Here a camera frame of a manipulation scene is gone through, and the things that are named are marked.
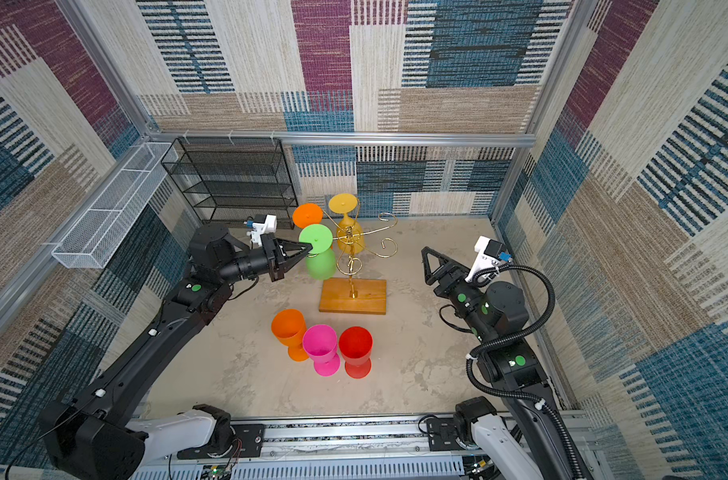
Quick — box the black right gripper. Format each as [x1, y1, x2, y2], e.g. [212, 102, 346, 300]
[421, 247, 493, 344]

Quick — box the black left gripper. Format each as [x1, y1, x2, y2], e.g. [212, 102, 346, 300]
[218, 237, 311, 289]

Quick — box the green plastic wine glass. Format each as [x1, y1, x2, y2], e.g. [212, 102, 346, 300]
[299, 224, 337, 281]

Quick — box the orange back wine glass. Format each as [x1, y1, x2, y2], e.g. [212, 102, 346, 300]
[292, 203, 324, 229]

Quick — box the orange wine glass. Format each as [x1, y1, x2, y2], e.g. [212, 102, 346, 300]
[292, 203, 324, 229]
[271, 309, 309, 362]

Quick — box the yellow plastic wine glass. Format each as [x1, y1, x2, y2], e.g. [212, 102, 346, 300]
[329, 193, 366, 256]

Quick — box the orange front wine glass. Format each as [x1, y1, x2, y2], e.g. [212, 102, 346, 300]
[271, 309, 309, 362]

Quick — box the pink plastic wine glass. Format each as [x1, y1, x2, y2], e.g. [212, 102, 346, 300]
[303, 324, 341, 377]

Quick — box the red plastic wine glass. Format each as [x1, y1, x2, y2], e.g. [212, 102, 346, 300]
[339, 326, 374, 379]

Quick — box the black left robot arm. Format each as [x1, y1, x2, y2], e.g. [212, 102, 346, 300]
[37, 224, 313, 479]

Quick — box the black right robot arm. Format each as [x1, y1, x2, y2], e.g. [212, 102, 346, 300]
[421, 242, 592, 479]

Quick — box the black mesh shelf rack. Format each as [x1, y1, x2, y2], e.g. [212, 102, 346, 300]
[161, 137, 299, 229]

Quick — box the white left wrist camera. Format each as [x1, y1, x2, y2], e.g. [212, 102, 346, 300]
[245, 214, 278, 246]

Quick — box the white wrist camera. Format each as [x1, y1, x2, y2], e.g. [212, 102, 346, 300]
[465, 236, 512, 287]
[245, 214, 278, 246]

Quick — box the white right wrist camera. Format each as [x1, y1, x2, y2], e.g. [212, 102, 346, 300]
[465, 236, 512, 287]

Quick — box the gold wire wine glass rack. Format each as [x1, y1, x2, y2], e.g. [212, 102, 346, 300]
[319, 204, 398, 315]

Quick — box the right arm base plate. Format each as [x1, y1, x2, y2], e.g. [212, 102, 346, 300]
[418, 415, 478, 451]

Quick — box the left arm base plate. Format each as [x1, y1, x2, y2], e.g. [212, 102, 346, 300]
[176, 424, 266, 460]

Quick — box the white wire mesh basket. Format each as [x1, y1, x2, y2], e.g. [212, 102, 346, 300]
[52, 142, 171, 269]

